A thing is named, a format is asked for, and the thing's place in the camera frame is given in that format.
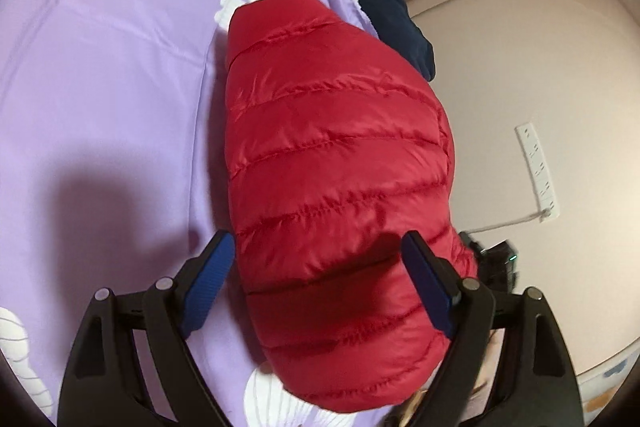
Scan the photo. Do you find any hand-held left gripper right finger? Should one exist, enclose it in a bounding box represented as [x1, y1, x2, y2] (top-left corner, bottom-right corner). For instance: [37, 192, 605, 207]
[400, 229, 586, 427]

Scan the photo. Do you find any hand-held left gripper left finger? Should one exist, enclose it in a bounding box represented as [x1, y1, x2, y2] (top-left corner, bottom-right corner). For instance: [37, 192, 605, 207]
[56, 229, 236, 427]

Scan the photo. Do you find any red puffer jacket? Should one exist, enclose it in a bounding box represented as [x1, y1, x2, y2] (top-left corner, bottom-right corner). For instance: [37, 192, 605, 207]
[222, 0, 482, 411]

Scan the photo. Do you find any person's right forearm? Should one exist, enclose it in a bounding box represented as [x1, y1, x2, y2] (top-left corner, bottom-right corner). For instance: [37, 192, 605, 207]
[470, 329, 507, 408]

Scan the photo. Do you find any white power strip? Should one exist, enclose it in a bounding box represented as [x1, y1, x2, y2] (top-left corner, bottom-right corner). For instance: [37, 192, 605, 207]
[515, 122, 559, 223]

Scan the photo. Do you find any pale printed object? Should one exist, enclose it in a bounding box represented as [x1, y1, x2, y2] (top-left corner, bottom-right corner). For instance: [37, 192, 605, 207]
[575, 349, 634, 416]

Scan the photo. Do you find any purple floral bed sheet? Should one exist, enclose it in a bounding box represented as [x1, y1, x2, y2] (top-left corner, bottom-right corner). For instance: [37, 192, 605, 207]
[0, 0, 426, 427]

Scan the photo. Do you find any navy blue garment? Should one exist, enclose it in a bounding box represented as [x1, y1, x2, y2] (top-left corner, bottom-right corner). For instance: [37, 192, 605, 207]
[346, 0, 435, 83]

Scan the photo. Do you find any white power cable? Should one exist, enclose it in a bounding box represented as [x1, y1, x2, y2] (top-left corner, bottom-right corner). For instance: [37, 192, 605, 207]
[469, 211, 547, 234]

